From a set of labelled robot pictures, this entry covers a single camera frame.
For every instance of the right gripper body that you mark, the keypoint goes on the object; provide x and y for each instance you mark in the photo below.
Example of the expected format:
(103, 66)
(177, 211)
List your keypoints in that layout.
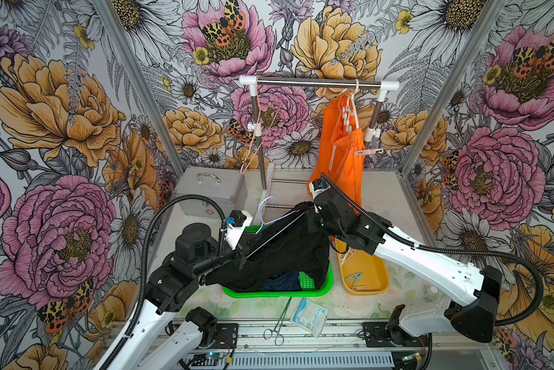
(317, 222)

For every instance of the yellow plastic tray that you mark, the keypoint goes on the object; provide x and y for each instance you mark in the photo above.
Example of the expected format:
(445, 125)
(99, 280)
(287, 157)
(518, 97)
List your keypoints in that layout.
(375, 278)

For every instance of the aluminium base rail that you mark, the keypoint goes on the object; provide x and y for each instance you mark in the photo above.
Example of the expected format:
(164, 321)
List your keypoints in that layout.
(343, 344)

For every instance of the green plastic basket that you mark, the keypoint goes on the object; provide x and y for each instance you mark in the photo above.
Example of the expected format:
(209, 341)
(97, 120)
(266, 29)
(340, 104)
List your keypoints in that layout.
(309, 284)

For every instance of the metal surgical scissors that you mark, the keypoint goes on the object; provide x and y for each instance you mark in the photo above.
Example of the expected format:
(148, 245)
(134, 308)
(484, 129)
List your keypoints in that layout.
(274, 333)

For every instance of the green clothespin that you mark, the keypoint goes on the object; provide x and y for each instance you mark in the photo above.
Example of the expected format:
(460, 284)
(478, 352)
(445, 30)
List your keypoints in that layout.
(353, 279)

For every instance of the orange shorts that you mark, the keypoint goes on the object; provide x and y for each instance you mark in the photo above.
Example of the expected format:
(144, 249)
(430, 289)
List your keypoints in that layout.
(336, 156)

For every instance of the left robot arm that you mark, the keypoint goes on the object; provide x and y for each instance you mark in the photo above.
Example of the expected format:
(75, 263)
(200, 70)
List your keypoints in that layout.
(167, 290)

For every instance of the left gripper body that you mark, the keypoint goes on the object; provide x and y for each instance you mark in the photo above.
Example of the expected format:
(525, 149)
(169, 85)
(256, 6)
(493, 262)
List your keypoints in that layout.
(239, 253)

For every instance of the navy blue shorts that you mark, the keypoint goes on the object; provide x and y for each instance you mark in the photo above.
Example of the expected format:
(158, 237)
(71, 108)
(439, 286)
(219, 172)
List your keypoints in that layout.
(284, 282)

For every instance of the pink hanger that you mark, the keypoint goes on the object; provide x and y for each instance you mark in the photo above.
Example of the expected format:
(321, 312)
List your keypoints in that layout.
(254, 138)

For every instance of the pink clothespin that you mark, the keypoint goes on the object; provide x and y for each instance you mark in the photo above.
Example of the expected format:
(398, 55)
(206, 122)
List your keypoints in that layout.
(369, 152)

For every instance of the white clothespin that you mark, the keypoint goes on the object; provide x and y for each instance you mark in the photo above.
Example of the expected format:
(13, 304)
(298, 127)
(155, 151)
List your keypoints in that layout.
(345, 257)

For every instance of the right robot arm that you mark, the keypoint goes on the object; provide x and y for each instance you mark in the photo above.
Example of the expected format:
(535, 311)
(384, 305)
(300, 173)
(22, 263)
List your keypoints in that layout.
(472, 293)

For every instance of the clothes rack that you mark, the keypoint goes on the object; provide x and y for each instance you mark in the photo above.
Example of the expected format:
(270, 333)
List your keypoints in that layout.
(254, 82)

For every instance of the silver metal case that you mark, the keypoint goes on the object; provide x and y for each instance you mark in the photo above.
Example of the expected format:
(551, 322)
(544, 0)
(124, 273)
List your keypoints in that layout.
(227, 188)

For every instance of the white hanger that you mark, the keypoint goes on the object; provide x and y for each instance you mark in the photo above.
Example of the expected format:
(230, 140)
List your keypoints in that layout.
(349, 113)

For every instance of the black shorts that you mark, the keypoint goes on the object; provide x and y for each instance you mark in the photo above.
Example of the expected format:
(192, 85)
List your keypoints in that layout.
(294, 218)

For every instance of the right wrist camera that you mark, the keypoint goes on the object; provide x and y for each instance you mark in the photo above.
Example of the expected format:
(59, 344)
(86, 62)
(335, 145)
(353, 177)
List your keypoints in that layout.
(318, 186)

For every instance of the surgical mask packet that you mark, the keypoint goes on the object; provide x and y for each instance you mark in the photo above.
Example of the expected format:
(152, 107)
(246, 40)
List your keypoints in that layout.
(310, 316)

